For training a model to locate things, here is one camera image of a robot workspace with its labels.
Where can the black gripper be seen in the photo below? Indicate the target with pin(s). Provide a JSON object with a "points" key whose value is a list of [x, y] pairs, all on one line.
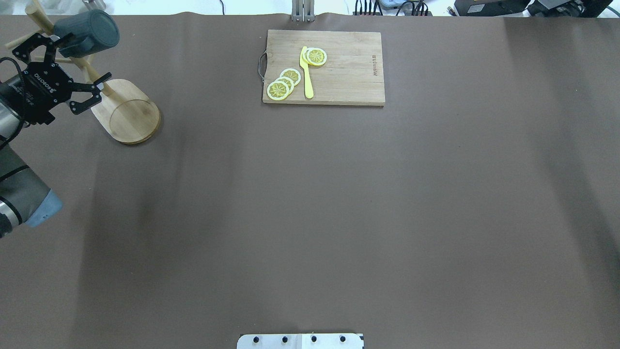
{"points": [[42, 88]]}

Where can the blue-grey mug yellow inside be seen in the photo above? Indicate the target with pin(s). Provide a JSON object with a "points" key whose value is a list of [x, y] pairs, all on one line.
{"points": [[92, 32]]}

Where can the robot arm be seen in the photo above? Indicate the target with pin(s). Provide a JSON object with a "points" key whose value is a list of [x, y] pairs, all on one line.
{"points": [[24, 197]]}

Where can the wooden cup rack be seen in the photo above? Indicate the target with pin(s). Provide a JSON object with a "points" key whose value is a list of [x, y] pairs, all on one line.
{"points": [[125, 112]]}

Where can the lemon slice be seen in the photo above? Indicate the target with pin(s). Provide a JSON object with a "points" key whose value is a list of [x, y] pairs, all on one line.
{"points": [[276, 91], [315, 56], [289, 82], [292, 74]]}

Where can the yellow plastic knife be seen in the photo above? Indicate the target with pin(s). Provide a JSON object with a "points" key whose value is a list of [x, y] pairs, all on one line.
{"points": [[308, 87]]}

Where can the wooden cutting board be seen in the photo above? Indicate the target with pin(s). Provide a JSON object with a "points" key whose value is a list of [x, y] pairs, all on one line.
{"points": [[352, 76]]}

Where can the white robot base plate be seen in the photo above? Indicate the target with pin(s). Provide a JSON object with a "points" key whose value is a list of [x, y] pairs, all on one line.
{"points": [[301, 341]]}

